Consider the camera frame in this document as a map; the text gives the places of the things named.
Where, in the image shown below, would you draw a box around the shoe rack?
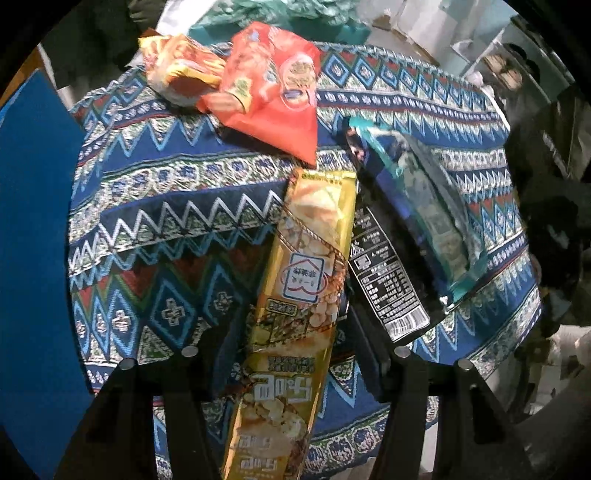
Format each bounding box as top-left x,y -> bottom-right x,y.
457,23 -> 578,107

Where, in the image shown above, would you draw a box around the dark cloth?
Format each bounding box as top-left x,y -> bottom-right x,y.
503,88 -> 591,333

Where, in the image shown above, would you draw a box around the blue patterned tablecloth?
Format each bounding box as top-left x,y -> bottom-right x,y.
67,39 -> 543,480

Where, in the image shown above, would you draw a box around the blue cardboard box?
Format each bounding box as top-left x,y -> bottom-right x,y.
0,69 -> 93,480

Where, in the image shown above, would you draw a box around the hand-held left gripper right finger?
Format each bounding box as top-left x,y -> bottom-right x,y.
344,305 -> 536,480

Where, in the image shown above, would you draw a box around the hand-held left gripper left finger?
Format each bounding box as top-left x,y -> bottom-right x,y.
53,314 -> 247,480

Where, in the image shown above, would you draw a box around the teal cloth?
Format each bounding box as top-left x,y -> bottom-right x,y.
189,0 -> 370,44

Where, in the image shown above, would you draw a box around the long gold snack packet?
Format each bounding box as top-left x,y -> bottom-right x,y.
221,168 -> 358,480

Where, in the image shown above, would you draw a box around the yellow-orange snack packet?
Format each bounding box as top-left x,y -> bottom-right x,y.
139,33 -> 227,107

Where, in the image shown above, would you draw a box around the red-orange snack packet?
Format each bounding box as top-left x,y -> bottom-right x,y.
196,22 -> 321,168

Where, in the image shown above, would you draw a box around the black snack packet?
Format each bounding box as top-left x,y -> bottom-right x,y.
344,124 -> 430,343

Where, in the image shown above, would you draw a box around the teal snack packet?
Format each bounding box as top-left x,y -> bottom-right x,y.
348,115 -> 490,315

